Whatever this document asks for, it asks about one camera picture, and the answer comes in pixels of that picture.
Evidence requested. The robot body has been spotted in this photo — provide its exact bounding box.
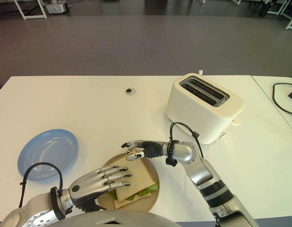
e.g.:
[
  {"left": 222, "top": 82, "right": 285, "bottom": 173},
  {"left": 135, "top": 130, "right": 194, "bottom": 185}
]
[{"left": 44, "top": 209, "right": 180, "bottom": 227}]

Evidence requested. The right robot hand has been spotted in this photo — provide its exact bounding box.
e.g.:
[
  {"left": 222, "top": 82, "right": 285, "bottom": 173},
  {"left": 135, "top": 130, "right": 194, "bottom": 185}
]
[{"left": 121, "top": 140, "right": 170, "bottom": 162}]

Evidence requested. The bread slice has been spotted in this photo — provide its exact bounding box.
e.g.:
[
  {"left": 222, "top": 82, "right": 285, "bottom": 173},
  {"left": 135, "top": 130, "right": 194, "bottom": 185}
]
[
  {"left": 114, "top": 191, "right": 151, "bottom": 210},
  {"left": 108, "top": 153, "right": 158, "bottom": 203}
]

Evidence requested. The green lettuce leaf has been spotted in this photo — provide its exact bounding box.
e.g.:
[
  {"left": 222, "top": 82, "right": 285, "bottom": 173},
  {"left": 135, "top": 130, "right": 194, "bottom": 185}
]
[{"left": 107, "top": 181, "right": 159, "bottom": 202}]

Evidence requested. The tan plate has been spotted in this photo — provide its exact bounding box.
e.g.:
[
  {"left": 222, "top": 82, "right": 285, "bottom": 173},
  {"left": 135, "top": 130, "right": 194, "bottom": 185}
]
[{"left": 96, "top": 153, "right": 160, "bottom": 212}]

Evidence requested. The black cable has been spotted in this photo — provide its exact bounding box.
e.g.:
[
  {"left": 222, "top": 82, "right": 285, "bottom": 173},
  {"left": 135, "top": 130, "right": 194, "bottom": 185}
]
[
  {"left": 165, "top": 121, "right": 204, "bottom": 166},
  {"left": 19, "top": 162, "right": 64, "bottom": 209}
]

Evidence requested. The blue plate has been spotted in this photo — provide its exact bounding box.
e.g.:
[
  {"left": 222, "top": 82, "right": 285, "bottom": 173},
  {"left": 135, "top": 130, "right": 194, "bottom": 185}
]
[{"left": 17, "top": 128, "right": 80, "bottom": 183}]

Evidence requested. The black power cord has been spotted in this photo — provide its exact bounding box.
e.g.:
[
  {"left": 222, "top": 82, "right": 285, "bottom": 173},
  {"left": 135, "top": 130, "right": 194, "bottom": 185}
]
[{"left": 272, "top": 76, "right": 292, "bottom": 117}]

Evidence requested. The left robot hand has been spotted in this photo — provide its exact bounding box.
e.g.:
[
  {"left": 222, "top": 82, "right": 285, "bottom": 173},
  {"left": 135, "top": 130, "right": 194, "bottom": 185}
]
[{"left": 69, "top": 165, "right": 133, "bottom": 211}]

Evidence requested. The cream toaster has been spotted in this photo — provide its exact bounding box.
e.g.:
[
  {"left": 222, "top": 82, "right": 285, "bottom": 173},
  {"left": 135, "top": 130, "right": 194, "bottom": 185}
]
[{"left": 165, "top": 73, "right": 246, "bottom": 145}]

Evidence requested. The silver metal box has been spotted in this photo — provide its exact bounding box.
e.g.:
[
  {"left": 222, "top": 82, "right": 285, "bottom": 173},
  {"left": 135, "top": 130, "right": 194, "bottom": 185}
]
[{"left": 44, "top": 0, "right": 69, "bottom": 14}]

